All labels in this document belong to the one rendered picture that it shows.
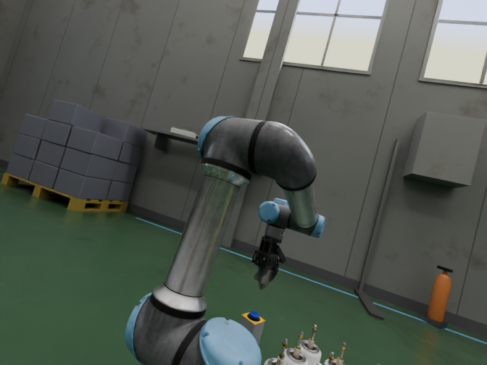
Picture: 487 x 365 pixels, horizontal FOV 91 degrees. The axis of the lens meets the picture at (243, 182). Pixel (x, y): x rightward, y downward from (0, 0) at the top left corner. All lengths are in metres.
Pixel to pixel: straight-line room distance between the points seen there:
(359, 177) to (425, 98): 1.26
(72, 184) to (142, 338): 3.24
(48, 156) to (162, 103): 1.77
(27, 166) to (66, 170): 0.67
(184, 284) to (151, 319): 0.08
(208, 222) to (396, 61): 3.77
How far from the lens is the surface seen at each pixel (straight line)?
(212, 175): 0.50
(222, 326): 0.52
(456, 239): 3.75
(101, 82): 5.42
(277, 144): 0.46
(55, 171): 3.94
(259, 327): 1.09
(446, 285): 3.42
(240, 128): 0.50
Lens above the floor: 0.78
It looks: 2 degrees up
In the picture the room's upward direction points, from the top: 16 degrees clockwise
